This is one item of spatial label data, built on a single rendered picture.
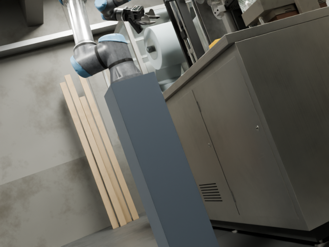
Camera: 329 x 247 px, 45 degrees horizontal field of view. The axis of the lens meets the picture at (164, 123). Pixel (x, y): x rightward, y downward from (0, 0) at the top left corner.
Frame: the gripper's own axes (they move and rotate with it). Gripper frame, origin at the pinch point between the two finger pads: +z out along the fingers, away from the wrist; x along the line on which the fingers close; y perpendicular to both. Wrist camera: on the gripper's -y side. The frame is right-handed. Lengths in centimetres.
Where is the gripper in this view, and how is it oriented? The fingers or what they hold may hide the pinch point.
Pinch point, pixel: (155, 20)
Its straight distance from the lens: 238.7
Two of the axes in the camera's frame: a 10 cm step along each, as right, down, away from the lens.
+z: 9.2, 1.5, -3.7
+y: -1.4, -7.4, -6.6
